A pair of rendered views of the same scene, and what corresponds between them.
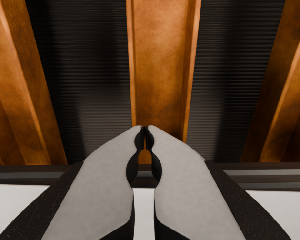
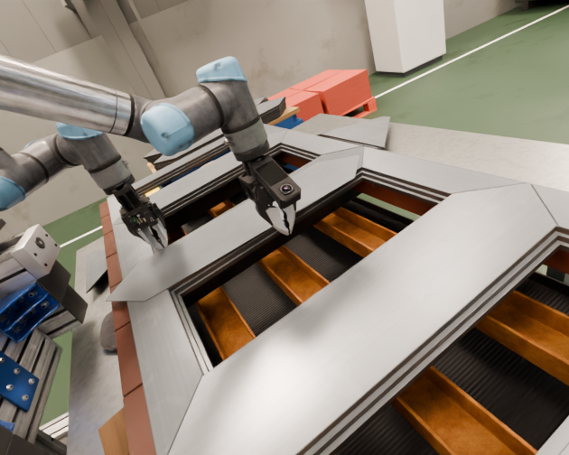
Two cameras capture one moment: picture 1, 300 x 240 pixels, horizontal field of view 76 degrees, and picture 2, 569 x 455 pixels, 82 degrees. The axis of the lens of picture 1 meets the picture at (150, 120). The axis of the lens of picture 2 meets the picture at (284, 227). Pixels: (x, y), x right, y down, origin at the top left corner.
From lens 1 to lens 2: 61 cm
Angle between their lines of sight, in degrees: 32
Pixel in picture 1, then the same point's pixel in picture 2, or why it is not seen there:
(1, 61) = (373, 243)
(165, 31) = not seen: hidden behind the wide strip
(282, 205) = (227, 247)
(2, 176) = (321, 201)
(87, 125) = (328, 261)
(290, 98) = (224, 328)
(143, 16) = not seen: hidden behind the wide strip
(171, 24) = not seen: hidden behind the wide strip
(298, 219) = (216, 249)
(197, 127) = (256, 309)
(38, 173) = (312, 208)
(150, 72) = (307, 284)
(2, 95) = (365, 232)
